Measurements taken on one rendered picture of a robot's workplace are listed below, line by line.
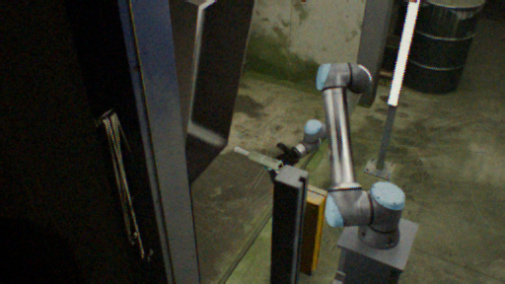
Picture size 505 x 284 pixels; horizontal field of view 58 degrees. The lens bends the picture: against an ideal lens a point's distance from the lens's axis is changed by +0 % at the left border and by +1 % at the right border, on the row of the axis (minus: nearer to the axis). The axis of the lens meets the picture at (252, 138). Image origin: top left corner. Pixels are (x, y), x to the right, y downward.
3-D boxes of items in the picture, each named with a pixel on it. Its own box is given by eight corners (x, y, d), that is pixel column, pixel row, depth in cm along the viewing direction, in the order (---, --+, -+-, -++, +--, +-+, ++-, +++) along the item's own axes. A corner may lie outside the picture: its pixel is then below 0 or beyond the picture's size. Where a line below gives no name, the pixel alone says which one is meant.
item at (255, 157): (293, 193, 256) (281, 158, 248) (287, 197, 254) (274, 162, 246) (249, 173, 297) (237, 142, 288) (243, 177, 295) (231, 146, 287)
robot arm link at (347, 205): (372, 226, 195) (353, 57, 207) (331, 229, 194) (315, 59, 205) (361, 225, 210) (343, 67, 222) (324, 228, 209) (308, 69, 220)
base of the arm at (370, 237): (403, 228, 219) (407, 213, 213) (394, 255, 205) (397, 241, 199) (365, 214, 226) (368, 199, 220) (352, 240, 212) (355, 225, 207)
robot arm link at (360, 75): (374, 56, 211) (341, 123, 272) (347, 57, 210) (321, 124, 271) (380, 77, 206) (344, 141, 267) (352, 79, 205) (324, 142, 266)
